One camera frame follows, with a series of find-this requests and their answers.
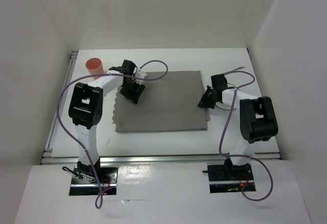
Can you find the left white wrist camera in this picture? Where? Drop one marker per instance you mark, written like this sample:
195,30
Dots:
141,76

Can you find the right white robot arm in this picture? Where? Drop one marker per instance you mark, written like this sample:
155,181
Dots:
257,120

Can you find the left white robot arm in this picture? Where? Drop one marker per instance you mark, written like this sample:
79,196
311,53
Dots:
86,108

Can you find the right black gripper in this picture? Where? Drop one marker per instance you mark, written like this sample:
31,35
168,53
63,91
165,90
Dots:
204,102

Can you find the aluminium front rail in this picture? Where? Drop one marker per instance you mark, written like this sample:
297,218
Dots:
47,159

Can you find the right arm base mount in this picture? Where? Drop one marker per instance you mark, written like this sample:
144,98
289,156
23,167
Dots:
226,178

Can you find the red plastic cup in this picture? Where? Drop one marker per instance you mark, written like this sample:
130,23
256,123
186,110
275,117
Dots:
95,67

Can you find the grey cloth placemat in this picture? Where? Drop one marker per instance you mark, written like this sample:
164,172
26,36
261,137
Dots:
169,104

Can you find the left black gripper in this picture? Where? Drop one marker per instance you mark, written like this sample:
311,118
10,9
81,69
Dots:
133,96

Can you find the grey table knife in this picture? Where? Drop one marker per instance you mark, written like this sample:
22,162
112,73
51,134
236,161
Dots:
234,70

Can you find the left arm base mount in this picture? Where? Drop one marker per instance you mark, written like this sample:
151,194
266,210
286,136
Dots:
84,185

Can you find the white patterned plate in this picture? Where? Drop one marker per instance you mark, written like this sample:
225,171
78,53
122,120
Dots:
227,97

